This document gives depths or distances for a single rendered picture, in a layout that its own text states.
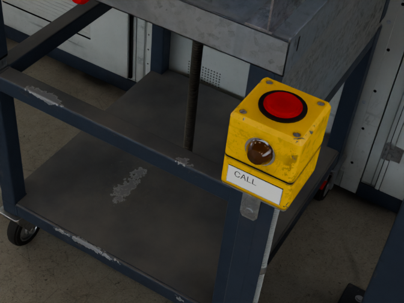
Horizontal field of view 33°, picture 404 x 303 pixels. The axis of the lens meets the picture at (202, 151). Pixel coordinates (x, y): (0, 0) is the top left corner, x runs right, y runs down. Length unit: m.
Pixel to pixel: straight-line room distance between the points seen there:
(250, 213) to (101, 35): 1.35
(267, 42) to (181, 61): 1.06
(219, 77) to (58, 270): 0.68
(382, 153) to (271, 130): 1.17
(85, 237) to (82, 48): 0.80
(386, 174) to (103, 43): 0.89
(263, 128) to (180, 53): 1.28
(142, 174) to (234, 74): 0.42
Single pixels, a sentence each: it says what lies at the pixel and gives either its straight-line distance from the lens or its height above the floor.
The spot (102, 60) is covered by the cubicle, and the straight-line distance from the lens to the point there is 2.12.
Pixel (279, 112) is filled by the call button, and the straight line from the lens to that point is 0.69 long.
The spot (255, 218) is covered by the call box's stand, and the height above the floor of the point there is 0.75.
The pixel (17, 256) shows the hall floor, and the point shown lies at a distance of 1.72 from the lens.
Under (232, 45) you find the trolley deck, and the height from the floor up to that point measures 0.81.
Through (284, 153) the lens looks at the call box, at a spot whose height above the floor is 0.88.
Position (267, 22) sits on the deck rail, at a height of 0.85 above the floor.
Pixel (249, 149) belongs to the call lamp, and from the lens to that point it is 0.68.
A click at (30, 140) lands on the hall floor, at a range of 2.00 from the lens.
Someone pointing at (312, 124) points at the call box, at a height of 0.90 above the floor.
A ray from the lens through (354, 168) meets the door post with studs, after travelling 1.89.
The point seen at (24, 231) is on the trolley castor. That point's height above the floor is 0.05.
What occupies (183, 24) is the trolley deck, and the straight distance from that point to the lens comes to 0.97.
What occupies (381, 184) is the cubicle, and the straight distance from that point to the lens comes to 1.86.
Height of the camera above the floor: 1.33
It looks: 43 degrees down
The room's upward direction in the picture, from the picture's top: 7 degrees clockwise
